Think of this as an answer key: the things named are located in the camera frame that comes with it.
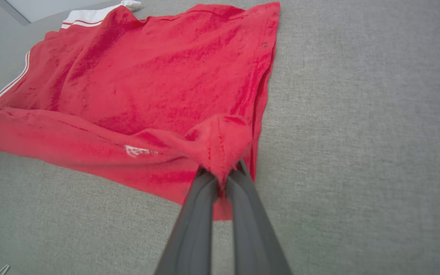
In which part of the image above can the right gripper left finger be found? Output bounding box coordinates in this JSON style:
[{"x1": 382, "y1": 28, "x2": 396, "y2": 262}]
[{"x1": 154, "y1": 167, "x2": 219, "y2": 275}]

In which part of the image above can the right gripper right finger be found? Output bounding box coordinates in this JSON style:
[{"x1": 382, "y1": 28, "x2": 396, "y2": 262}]
[{"x1": 225, "y1": 159, "x2": 294, "y2": 275}]

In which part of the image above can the red and white garment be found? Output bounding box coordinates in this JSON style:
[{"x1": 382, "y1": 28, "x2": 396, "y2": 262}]
[{"x1": 0, "y1": 0, "x2": 281, "y2": 221}]

